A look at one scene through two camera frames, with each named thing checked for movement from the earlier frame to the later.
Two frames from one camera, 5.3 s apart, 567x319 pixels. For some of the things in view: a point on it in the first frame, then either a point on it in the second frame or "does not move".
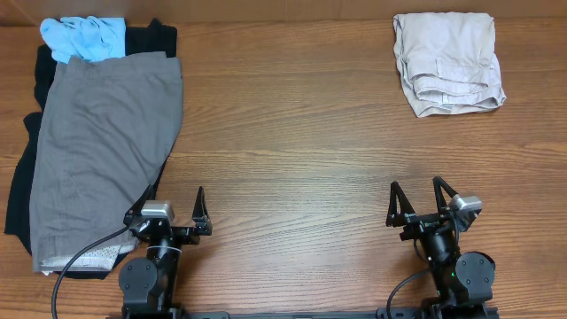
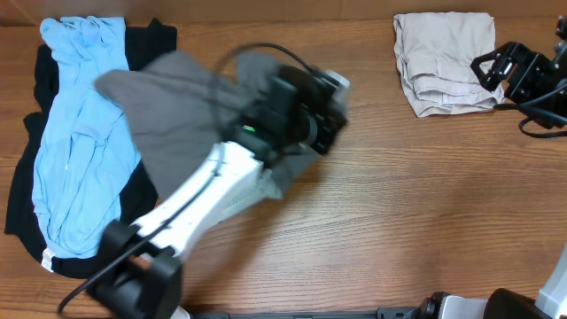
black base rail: x=337 y=315 does not move
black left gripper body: x=183 y=236 -> x=319 y=133
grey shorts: x=104 y=126 -> x=179 y=104
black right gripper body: x=420 y=224 -> x=532 y=80
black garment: x=151 y=38 does not move
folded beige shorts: x=446 y=62 does not move
